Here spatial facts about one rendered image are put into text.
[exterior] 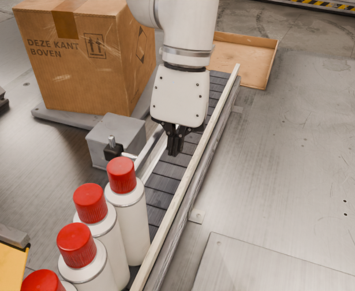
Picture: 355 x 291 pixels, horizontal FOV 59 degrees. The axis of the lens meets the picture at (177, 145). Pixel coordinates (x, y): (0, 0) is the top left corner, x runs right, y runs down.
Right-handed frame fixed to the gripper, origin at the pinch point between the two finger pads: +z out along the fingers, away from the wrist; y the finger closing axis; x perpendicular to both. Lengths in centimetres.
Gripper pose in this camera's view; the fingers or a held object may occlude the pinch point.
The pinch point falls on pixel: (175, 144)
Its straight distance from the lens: 61.1
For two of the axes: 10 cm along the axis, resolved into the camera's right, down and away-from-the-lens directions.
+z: -1.2, 9.1, 4.0
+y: 9.4, 2.3, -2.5
